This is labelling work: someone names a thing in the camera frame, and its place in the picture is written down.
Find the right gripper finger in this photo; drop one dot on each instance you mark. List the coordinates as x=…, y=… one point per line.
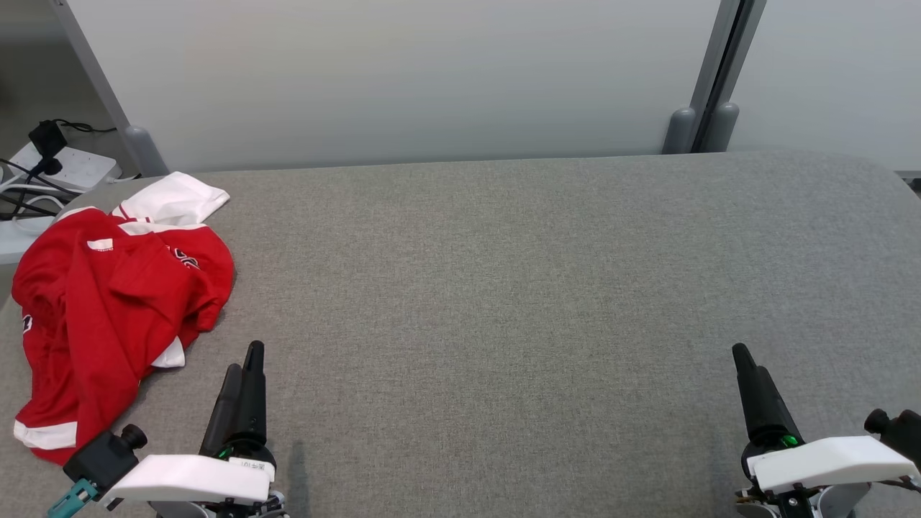
x=752, y=403
x=777, y=410

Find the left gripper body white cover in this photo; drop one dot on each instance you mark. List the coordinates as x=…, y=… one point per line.
x=187, y=478

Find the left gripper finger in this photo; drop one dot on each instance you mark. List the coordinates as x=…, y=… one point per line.
x=254, y=403
x=224, y=417

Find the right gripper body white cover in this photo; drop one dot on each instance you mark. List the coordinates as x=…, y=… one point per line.
x=827, y=460

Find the red and white jersey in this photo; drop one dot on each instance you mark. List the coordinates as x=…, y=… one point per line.
x=194, y=288

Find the red shorts white hem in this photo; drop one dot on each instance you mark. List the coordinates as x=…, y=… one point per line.
x=93, y=345

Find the black power adapter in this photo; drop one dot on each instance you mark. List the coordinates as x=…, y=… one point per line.
x=47, y=137

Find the metal shelf with equipment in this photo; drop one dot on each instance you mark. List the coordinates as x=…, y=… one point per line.
x=97, y=72

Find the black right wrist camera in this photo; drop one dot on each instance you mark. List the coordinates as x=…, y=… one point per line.
x=899, y=432

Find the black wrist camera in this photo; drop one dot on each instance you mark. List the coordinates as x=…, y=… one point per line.
x=101, y=460
x=899, y=432

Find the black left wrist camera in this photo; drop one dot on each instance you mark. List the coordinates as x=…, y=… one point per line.
x=101, y=460

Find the grey metal partition post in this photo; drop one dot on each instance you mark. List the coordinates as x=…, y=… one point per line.
x=714, y=57
x=723, y=129

